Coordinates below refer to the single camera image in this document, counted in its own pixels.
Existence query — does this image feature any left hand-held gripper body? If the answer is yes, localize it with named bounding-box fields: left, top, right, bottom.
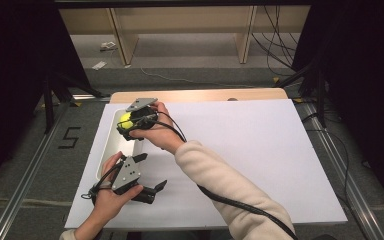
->
left=111, top=155, right=144, bottom=197

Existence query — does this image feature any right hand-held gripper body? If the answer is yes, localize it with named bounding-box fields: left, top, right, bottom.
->
left=125, top=97, right=159, bottom=132

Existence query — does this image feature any yellow tennis ball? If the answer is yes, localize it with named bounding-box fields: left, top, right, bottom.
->
left=119, top=112, right=135, bottom=130

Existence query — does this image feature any person's right hand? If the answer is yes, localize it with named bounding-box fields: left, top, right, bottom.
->
left=128, top=101, right=186, bottom=155

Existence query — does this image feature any person's left hand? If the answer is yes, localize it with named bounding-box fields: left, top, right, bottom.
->
left=93, top=151, right=144, bottom=224

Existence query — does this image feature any light wooden table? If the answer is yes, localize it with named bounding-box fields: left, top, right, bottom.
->
left=109, top=87, right=288, bottom=104

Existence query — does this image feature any white paper scrap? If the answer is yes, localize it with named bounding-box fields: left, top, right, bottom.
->
left=99, top=41, right=118, bottom=52
left=91, top=60, right=108, bottom=71

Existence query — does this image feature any black metal stand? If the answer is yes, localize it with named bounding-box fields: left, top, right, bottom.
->
left=41, top=71, right=105, bottom=135
left=273, top=56, right=328, bottom=128

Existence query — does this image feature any white foam board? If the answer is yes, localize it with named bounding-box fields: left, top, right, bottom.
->
left=64, top=99, right=348, bottom=231

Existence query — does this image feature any black curtain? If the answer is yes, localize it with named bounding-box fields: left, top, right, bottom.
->
left=293, top=0, right=384, bottom=218
left=0, top=0, right=92, bottom=196

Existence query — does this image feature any white cable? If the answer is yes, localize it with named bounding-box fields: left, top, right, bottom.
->
left=139, top=66, right=258, bottom=90

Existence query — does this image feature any right gripper thick black cable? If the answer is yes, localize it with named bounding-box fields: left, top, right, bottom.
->
left=146, top=111, right=300, bottom=240

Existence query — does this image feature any wooden shelf frame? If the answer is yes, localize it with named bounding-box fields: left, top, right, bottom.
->
left=59, top=5, right=311, bottom=66

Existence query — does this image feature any aluminium floor rail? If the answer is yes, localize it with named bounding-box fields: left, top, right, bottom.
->
left=0, top=94, right=112, bottom=240
left=300, top=101, right=384, bottom=240

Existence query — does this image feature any thin black floor cable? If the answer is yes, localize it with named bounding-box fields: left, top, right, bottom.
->
left=301, top=113, right=372, bottom=240

